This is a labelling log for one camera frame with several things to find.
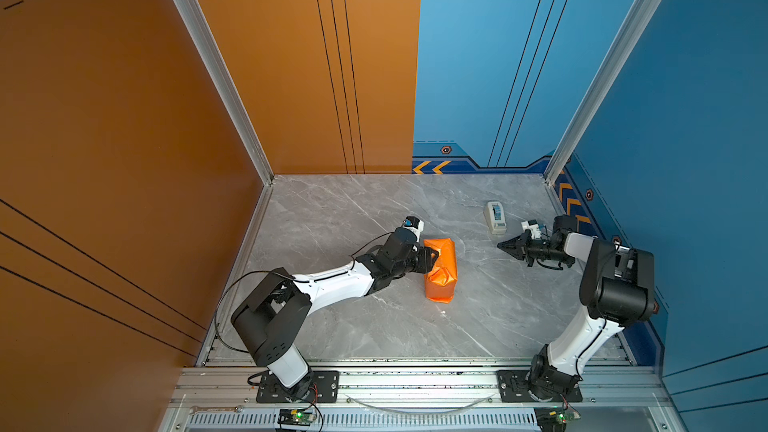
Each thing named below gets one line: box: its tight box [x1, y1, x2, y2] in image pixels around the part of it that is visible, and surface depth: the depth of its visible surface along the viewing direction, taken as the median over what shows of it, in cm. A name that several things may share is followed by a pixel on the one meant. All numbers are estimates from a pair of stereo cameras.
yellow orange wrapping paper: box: [424, 238, 458, 304], surface depth 85 cm
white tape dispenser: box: [483, 201, 507, 235], surface depth 105 cm
